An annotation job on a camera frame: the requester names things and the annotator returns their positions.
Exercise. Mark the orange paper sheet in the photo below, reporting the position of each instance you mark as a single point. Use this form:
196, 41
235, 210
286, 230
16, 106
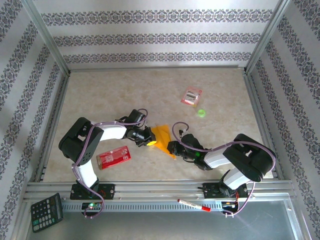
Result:
163, 136

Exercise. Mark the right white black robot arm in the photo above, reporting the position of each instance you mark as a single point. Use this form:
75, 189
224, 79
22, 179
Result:
252, 160

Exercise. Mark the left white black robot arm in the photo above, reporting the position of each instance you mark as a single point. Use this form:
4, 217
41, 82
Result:
77, 142

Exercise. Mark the red cardboard box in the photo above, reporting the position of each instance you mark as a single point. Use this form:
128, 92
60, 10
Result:
113, 157

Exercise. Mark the green small cap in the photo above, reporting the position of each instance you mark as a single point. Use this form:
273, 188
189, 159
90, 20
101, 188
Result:
199, 113

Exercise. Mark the red capped marker pen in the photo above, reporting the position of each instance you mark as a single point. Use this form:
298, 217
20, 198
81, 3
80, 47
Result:
193, 205

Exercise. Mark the red battery blister pack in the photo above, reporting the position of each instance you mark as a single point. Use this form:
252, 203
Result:
191, 96

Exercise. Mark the small circuit board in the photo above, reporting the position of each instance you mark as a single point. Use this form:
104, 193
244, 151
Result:
228, 205
91, 206

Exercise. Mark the grey metal tray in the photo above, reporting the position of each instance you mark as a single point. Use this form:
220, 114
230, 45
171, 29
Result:
162, 227

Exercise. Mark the black calculator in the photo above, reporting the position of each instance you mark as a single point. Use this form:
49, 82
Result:
46, 212

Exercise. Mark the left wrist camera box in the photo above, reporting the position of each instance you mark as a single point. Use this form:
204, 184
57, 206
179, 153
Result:
146, 126

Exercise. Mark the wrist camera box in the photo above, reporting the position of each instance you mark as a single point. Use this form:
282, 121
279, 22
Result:
183, 131
146, 126

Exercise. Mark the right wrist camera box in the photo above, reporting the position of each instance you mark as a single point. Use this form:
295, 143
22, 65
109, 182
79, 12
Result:
183, 131

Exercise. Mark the wide aluminium mounting rail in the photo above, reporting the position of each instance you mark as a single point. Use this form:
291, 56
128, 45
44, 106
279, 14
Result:
155, 187

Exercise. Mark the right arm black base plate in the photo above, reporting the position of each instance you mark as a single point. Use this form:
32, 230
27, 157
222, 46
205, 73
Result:
208, 190

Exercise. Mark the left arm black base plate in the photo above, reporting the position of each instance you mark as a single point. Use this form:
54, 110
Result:
108, 191

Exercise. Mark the thin aluminium frame rail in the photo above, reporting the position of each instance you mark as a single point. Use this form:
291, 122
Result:
150, 68

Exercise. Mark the aluminium side frame rail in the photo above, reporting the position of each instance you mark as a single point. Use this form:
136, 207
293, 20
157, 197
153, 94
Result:
255, 100
58, 110

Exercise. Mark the aluminium frame post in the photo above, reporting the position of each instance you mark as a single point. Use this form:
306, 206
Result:
47, 37
265, 37

